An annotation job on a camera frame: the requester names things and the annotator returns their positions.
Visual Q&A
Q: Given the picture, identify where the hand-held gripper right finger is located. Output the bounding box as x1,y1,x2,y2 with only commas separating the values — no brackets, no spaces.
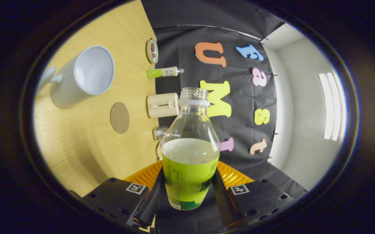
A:
212,161,295,227

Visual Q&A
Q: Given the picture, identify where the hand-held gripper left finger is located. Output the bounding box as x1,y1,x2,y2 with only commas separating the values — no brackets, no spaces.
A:
77,160,165,228

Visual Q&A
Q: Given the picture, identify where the green label juice bottle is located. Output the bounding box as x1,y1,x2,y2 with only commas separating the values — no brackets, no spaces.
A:
160,87,221,211

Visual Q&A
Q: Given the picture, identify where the round brown coaster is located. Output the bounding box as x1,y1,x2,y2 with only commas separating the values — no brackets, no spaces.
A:
110,102,130,134

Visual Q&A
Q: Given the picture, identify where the white cup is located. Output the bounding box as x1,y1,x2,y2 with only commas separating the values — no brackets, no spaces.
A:
37,45,115,110

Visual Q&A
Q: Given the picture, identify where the small capped green bottle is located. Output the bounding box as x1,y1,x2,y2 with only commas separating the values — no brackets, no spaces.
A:
147,66,185,79

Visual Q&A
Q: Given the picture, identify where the metal utensil holder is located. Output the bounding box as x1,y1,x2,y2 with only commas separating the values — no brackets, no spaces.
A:
153,126,170,141

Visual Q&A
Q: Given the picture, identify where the wooden table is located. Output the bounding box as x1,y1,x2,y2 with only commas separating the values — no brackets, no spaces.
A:
33,0,165,197

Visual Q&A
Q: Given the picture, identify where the cream toaster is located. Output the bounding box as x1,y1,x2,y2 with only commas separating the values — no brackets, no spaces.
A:
147,93,180,118

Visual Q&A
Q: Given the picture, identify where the black backdrop cloth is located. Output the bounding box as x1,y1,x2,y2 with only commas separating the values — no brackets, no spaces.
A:
141,0,308,199

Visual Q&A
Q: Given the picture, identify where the ceiling light panel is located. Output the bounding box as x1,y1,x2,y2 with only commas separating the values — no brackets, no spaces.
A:
318,72,347,141

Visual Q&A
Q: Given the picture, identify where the pale green plate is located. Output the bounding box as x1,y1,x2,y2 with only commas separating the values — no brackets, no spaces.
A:
146,38,159,64

